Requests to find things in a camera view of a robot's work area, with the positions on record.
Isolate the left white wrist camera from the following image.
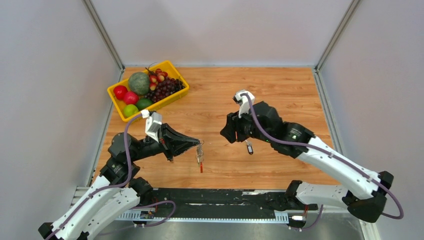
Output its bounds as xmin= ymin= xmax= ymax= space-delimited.
xmin=140 ymin=109 xmax=162 ymax=143

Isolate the dark green lime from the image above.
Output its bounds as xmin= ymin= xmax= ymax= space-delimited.
xmin=135 ymin=98 xmax=153 ymax=111

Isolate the red cherries bunch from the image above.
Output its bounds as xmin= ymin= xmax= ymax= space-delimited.
xmin=145 ymin=67 xmax=168 ymax=91

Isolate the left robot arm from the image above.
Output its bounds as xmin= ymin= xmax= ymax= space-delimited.
xmin=38 ymin=121 xmax=201 ymax=240

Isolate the light green apple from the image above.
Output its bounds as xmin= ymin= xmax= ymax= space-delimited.
xmin=122 ymin=104 xmax=139 ymax=118

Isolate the green melon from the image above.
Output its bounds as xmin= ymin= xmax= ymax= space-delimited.
xmin=128 ymin=72 xmax=150 ymax=96

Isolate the dark purple grape bunch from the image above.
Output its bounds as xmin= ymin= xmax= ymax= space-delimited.
xmin=143 ymin=78 xmax=186 ymax=103

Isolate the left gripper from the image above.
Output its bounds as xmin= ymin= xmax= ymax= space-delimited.
xmin=129 ymin=122 xmax=200 ymax=162

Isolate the metal key holder red handle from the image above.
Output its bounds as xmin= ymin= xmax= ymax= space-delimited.
xmin=196 ymin=139 xmax=204 ymax=174

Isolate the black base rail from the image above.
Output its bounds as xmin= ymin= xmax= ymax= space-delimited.
xmin=117 ymin=188 xmax=318 ymax=224

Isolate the pink red apple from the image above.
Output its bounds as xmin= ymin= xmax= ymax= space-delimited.
xmin=123 ymin=91 xmax=140 ymax=105

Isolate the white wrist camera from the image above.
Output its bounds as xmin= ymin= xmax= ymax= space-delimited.
xmin=233 ymin=89 xmax=255 ymax=119
xmin=140 ymin=109 xmax=162 ymax=143

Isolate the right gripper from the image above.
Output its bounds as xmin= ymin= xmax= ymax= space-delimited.
xmin=220 ymin=105 xmax=273 ymax=144

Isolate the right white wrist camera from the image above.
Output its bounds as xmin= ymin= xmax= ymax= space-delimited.
xmin=233 ymin=89 xmax=255 ymax=119

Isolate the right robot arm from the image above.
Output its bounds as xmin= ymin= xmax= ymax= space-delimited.
xmin=220 ymin=101 xmax=394 ymax=223

